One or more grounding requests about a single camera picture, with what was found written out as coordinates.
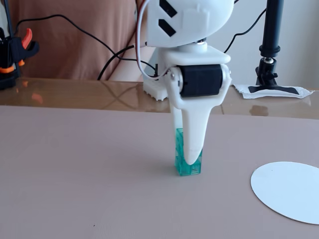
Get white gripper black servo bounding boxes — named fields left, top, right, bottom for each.
left=160, top=42, right=233, bottom=165

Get teal transparent lego brick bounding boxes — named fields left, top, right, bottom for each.
left=173, top=127, right=203, bottom=177

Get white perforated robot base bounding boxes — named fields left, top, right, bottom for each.
left=143, top=46, right=170, bottom=102

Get white paper circle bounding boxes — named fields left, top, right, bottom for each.
left=250, top=161, right=319, bottom=225

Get white tape patch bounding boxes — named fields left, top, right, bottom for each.
left=232, top=83, right=316, bottom=100

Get pinkish grey table mat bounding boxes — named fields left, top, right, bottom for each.
left=0, top=105, right=319, bottom=239

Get black orange spring clamp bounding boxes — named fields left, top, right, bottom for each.
left=0, top=27, right=40, bottom=91

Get red white black servo cable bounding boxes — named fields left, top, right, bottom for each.
left=134, top=0, right=173, bottom=81

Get black camera stand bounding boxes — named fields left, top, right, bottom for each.
left=248, top=0, right=302, bottom=96

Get long black cable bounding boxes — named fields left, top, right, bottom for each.
left=15, top=14, right=137, bottom=81

